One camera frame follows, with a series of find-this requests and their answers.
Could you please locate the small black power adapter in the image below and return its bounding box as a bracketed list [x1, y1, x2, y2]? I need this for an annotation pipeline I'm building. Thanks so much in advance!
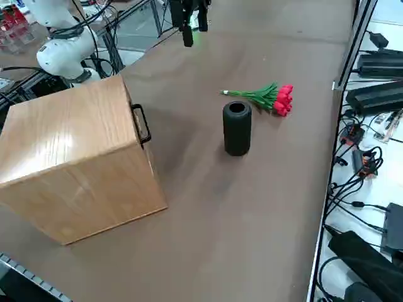
[368, 30, 390, 48]

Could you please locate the aluminium frame post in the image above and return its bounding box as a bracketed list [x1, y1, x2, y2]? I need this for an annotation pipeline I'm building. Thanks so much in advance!
[332, 0, 378, 91]

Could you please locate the flat black box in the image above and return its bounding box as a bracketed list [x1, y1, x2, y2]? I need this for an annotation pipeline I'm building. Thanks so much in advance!
[380, 202, 403, 253]

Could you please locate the black bag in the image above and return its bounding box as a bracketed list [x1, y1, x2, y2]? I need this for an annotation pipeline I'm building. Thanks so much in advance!
[327, 230, 403, 302]

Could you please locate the red tulip bunch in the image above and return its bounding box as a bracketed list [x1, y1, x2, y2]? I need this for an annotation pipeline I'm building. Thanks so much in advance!
[220, 82, 295, 118]

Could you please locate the clear rack with red items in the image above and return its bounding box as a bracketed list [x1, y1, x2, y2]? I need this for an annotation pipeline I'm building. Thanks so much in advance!
[0, 6, 39, 55]

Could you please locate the orange and black device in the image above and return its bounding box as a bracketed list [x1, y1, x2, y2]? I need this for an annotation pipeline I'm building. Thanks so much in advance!
[339, 123, 366, 146]
[351, 147, 384, 179]

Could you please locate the black drawer handle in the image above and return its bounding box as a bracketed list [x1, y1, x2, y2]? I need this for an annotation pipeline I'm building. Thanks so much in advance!
[131, 103, 153, 149]

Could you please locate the aluminium rail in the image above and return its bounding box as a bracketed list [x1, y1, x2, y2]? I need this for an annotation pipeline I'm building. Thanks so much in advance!
[0, 251, 74, 302]

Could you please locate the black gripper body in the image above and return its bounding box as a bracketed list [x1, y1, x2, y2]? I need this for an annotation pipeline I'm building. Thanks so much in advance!
[169, 0, 211, 15]

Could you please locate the black power brick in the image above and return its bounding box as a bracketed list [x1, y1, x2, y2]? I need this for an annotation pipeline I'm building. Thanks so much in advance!
[345, 80, 403, 116]
[357, 48, 403, 80]

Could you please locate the small circuit board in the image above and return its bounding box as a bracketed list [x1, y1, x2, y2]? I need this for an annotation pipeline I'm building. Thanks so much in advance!
[373, 109, 403, 143]

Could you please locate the black cylindrical vase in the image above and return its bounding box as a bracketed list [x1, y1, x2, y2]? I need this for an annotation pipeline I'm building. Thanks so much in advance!
[222, 101, 253, 157]

